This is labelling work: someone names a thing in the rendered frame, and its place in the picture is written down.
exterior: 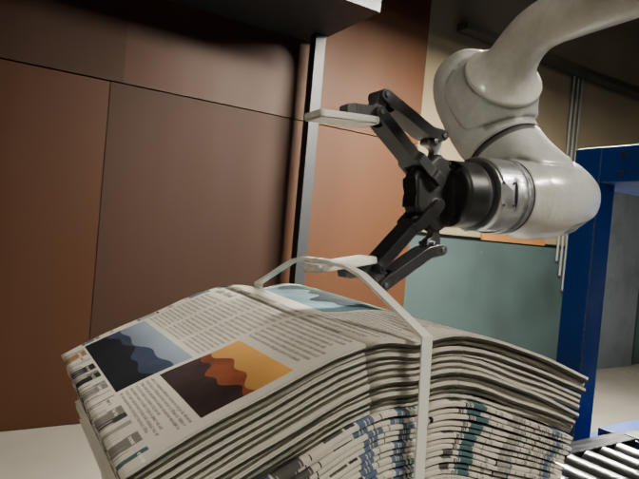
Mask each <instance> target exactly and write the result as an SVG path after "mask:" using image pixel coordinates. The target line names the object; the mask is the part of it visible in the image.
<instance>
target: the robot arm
mask: <svg viewBox="0 0 639 479"><path fill-rule="evenodd" d="M637 18H639V0H537V1H536V2H534V3H533V4H531V5H530V6H528V7H527V8H526V9H525V10H523V11H522V12H521V13H520V14H518V15H517V16H516V17H515V18H514V19H513V20H512V22H511V23H510V24H509V25H508V26H507V27H506V28H505V30H504V31H503V32H502V33H501V35H500V36H499V37H498V39H497V40H496V41H495V43H494V44H493V46H492V47H491V48H490V49H485V50H480V49H472V48H469V49H462V50H460V51H457V52H455V53H453V54H452V55H450V56H449V57H448V58H447V59H445V60H444V61H443V62H442V64H441V65H440V66H439V68H438V69H437V71H436V75H435V78H434V83H433V93H434V101H435V105H436V111H437V114H438V117H439V119H440V121H441V122H442V124H443V127H444V129H445V130H444V129H441V128H438V127H434V126H432V125H431V124H430V123H429V122H427V121H426V120H425V119H424V118H423V117H421V116H420V115H419V114H418V113H417V112H416V111H414V110H413V109H412V108H411V107H410V106H408V105H407V104H406V103H405V102H403V101H402V100H401V99H400V98H399V97H398V96H397V95H396V94H395V93H394V92H392V91H391V90H390V89H389V88H384V89H382V90H379V91H376V92H373V93H370V94H369V95H368V101H369V104H368V105H363V104H357V103H350V104H347V105H342V106H340V107H339V111H336V110H330V109H323V108H320V109H317V110H314V111H311V112H308V113H305V114H304V121H306V122H313V123H321V124H329V125H343V126H351V127H359V128H364V127H367V126H370V127H371V128H372V129H373V131H374V132H375V133H376V134H377V136H378V137H379V138H380V139H381V141H382V142H383V143H384V144H385V146H386V147H387V148H388V149H389V150H390V152H391V153H392V154H393V155H394V157H395V158H396V159H397V161H398V163H397V164H398V166H399V167H400V168H401V170H402V171H403V172H404V173H405V174H406V176H405V178H404V179H403V190H404V195H403V200H402V207H405V210H406V212H405V213H404V214H403V215H402V216H401V217H400V218H399V219H398V220H397V225H396V226H395V227H394V228H393V229H392V231H391V232H390V233H389V234H388V235H387V236H386V237H385V238H384V239H383V240H382V242H381V243H380V244H379V245H378V246H377V247H376V248H375V249H374V250H373V252H372V253H371V254H370V255H369V256H364V255H356V256H350V257H344V258H337V259H332V260H337V261H339V262H343V263H347V264H352V265H354V266H355V267H357V268H359V269H360V270H361V271H363V272H365V273H367V274H368V275H369V276H370V277H371V278H372V279H373V280H374V281H375V282H377V283H378V284H379V285H380V286H381V287H382V288H383V289H384V290H385V291H388V290H389V289H390V288H392V287H393V286H394V285H396V284H397V283H399V282H400V281H401V280H403V279H404V278H406V277H407V276H409V275H410V274H411V273H413V272H414V271H415V270H416V269H417V268H419V267H420V266H421V265H423V264H424V263H425V262H427V261H428V260H430V259H431V258H436V257H441V256H444V255H445V254H446V252H447V248H446V246H445V245H443V244H440V235H439V231H440V230H442V229H443V228H445V227H459V228H460V229H461V230H463V231H465V232H467V231H475V232H479V233H484V234H504V235H507V236H509V237H512V238H517V239H524V240H542V239H549V238H555V237H559V236H564V235H568V234H570V233H572V232H574V231H576V230H577V229H578V228H579V227H581V226H582V225H584V224H585V223H586V222H588V221H589V220H591V219H592V218H593V217H594V216H595V215H596V214H597V212H598V210H599V207H600V203H601V192H600V188H599V186H598V184H597V182H596V181H595V179H594V178H593V177H592V176H591V174H590V173H589V172H588V171H587V170H585V169H584V168H583V167H582V166H581V165H579V164H577V163H574V162H573V161H572V160H571V158H570V157H568V156H567V155H566V154H564V153H563V152H562V151H561V150H560V149H558V148H557V147H556V146H555V145H554V144H553V143H552V142H551V141H550V140H549V139H548V138H547V137H546V135H545V134H544V133H543V132H542V130H541V129H540V127H539V126H538V124H537V122H536V120H535V119H536V117H537V116H538V103H539V96H540V93H541V91H542V80H541V78H540V76H539V74H538V72H537V68H538V65H539V63H540V61H541V59H542V58H543V56H544V55H545V54H546V53H547V52H548V51H549V50H550V49H551V48H553V47H555V46H557V45H559V44H561V43H563V42H566V41H569V40H571V39H574V38H577V37H581V36H584V35H587V34H590V33H593V32H596V31H598V30H601V29H606V28H610V27H613V26H616V25H619V24H622V23H625V22H628V21H630V20H633V19H637ZM402 129H403V130H404V131H405V132H406V133H408V134H409V135H410V136H411V137H413V138H414V139H416V140H418V141H420V143H419V144H420V145H421V146H424V147H425V148H426V149H427V150H428V156H426V155H425V154H424V153H423V152H420V151H419V150H418V149H417V148H416V146H415V145H414V144H413V143H412V141H411V140H410V139H409V138H408V136H407V135H406V134H405V132H404V131H403V130H402ZM448 137H449V138H450V140H451V142H452V144H453V145H454V147H455V149H456V151H457V152H458V154H459V155H460V157H461V158H462V159H463V160H464V162H460V161H450V160H446V159H444V158H443V157H442V156H441V155H440V153H441V144H442V142H444V141H447V139H448ZM423 230H424V231H426V232H427V236H426V238H424V239H423V240H420V241H419V243H418V246H415V247H413V248H412V249H410V250H409V251H407V252H406V253H404V254H403V255H401V256H400V257H398V258H397V259H395V258H396V257H397V256H398V255H399V254H400V252H401V251H402V250H403V249H404V248H405V247H406V246H407V244H408V243H409V242H410V241H411V240H412V239H413V238H414V237H415V235H416V234H417V233H418V232H421V231H423ZM394 259H395V260H394ZM302 270H303V271H307V272H313V273H324V272H330V271H336V270H338V277H342V278H358V277H357V276H355V275H354V274H352V273H350V272H348V271H347V270H345V269H343V268H340V267H337V266H333V265H329V264H324V263H319V262H314V261H312V262H305V263H304V264H303V265H302Z"/></svg>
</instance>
